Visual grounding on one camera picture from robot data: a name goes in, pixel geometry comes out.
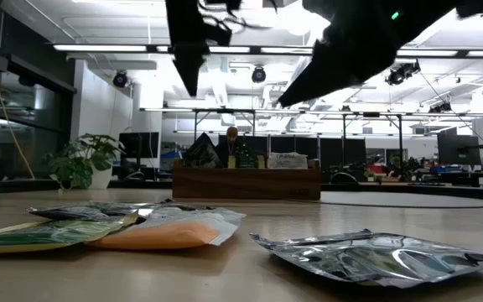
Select black ceiling spotlight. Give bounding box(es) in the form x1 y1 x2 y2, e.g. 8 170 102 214
112 70 130 89
385 60 422 86
428 100 453 114
251 65 267 84

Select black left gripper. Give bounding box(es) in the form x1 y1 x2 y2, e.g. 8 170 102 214
165 0 233 97

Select office desk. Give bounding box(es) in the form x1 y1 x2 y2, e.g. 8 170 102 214
408 169 483 188

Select black room divider panels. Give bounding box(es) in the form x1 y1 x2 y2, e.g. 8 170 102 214
218 135 367 169

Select person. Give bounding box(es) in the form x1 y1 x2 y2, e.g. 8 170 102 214
216 126 242 167

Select dark green tea packet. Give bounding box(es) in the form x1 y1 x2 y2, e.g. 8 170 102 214
27 200 150 222

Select large silver foil pouch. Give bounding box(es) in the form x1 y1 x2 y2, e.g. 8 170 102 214
249 228 483 290

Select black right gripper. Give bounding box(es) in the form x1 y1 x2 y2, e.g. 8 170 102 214
278 0 397 108

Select yellow cable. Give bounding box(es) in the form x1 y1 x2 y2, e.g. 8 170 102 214
0 43 36 180

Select green potted plant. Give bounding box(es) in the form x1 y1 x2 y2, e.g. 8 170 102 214
42 133 126 190

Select black computer monitor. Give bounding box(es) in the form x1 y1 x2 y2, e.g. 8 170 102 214
118 132 160 159

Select black metal rig frame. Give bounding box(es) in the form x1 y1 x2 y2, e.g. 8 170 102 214
340 111 405 169
192 107 257 163

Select long ceiling light strip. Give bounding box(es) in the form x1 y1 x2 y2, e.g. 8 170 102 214
52 44 483 59

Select black monitor on arm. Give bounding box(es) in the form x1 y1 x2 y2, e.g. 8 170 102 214
437 133 481 167

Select grey round mat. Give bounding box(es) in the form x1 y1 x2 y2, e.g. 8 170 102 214
320 190 483 210

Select dark wooden tea organizer box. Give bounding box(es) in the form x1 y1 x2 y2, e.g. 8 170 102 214
172 158 322 200

